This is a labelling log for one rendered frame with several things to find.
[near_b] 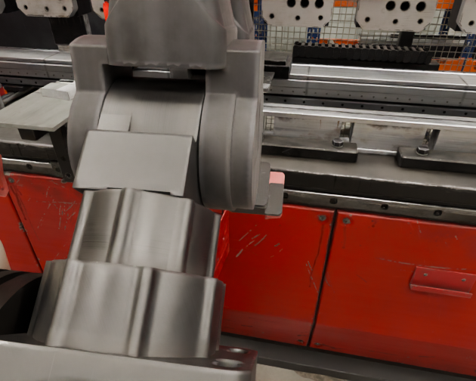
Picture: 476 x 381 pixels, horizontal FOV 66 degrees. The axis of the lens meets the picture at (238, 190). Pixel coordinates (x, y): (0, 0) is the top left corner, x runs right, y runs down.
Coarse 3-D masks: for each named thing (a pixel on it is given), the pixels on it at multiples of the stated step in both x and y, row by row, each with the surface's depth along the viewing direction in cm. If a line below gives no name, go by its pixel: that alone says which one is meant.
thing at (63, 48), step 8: (80, 16) 92; (56, 24) 94; (64, 24) 94; (72, 24) 93; (80, 24) 93; (88, 24) 94; (56, 32) 95; (64, 32) 95; (72, 32) 94; (80, 32) 94; (88, 32) 95; (56, 40) 97; (64, 40) 96; (72, 40) 96; (64, 48) 98
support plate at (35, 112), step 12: (48, 84) 102; (60, 84) 102; (36, 96) 94; (12, 108) 88; (24, 108) 88; (36, 108) 88; (48, 108) 88; (60, 108) 88; (0, 120) 82; (12, 120) 82; (24, 120) 82; (36, 120) 82; (48, 120) 82; (60, 120) 82
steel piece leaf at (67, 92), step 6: (42, 90) 93; (48, 90) 92; (54, 90) 92; (60, 90) 97; (66, 90) 97; (72, 90) 97; (48, 96) 94; (54, 96) 93; (60, 96) 92; (66, 96) 91; (72, 96) 94
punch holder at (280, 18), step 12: (264, 0) 79; (276, 0) 78; (288, 0) 79; (300, 0) 77; (312, 0) 77; (324, 0) 76; (264, 12) 80; (276, 12) 79; (288, 12) 79; (300, 12) 78; (312, 12) 78; (324, 12) 78; (276, 24) 81; (288, 24) 80; (300, 24) 80; (312, 24) 79; (324, 24) 79
